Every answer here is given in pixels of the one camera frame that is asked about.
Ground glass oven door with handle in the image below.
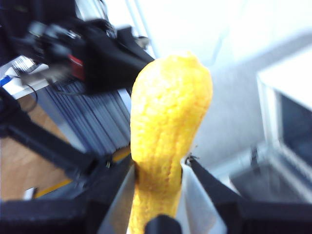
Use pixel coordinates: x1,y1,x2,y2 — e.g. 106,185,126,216
228,145,312,203

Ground black frame bar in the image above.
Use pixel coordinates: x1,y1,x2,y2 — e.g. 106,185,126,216
0,121,98,176

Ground grey aluminium frame rails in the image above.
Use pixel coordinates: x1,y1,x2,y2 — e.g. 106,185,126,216
36,79,132,155

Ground yellow corn cob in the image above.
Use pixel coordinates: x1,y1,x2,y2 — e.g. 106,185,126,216
127,50,214,234

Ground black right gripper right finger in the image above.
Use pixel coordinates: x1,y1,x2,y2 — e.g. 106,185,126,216
180,155,312,234

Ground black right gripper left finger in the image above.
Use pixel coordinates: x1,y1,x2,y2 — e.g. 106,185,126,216
0,161,137,234

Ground cream Toshiba toaster oven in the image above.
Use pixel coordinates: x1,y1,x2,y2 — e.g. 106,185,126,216
255,50,312,171

